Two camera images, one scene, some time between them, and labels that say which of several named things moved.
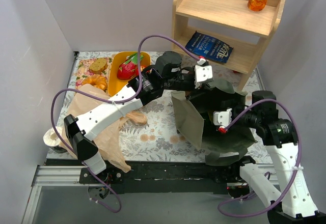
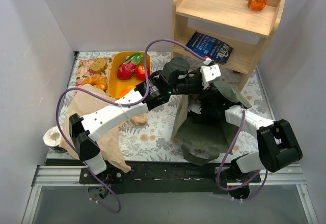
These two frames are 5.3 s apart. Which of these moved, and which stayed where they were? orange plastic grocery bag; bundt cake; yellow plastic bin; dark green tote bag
Moved: dark green tote bag
Stayed: orange plastic grocery bag; yellow plastic bin; bundt cake
